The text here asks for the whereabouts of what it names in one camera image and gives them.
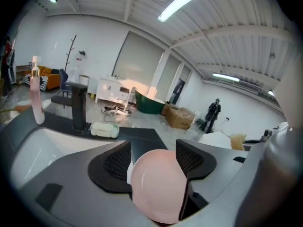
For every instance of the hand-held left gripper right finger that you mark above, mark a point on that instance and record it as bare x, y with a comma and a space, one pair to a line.
213, 155

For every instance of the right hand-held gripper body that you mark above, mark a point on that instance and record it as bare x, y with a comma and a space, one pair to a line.
274, 174

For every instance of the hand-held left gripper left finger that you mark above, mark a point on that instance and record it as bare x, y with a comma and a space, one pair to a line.
71, 174

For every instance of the pink plate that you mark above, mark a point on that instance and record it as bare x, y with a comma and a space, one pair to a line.
158, 185

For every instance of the white panel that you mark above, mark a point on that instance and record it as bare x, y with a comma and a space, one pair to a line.
214, 139

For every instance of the tan paper bag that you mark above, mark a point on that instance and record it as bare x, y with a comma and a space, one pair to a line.
237, 142

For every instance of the white sink basin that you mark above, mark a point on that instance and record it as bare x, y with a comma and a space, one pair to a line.
45, 148

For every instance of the white appliance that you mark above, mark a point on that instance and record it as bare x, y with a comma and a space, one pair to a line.
277, 131

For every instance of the large cardboard box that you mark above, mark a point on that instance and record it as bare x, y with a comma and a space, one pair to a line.
181, 118

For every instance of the white soap dish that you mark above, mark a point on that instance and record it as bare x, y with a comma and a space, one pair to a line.
104, 129

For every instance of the small cardboard box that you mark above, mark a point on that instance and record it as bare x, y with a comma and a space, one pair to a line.
168, 109

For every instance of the black bench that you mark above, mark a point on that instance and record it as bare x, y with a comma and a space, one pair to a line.
61, 100

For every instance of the green bathtub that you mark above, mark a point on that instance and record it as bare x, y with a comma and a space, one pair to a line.
149, 104

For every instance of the pink soap dispenser bottle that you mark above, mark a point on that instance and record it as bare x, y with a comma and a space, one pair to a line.
36, 98

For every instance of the blue chair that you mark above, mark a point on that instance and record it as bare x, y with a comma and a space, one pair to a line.
64, 81

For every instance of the white cabinet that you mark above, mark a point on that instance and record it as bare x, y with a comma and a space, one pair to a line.
111, 89

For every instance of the striped cushion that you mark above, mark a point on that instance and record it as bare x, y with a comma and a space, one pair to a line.
43, 83

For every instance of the orange sofa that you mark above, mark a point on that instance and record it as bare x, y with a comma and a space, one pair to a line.
50, 78

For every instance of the wooden shelf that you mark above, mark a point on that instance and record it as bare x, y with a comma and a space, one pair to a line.
21, 73

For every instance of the large grey roller blind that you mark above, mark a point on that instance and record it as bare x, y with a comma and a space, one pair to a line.
139, 60

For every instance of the black coat rack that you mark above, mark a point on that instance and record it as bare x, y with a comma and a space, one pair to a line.
70, 53

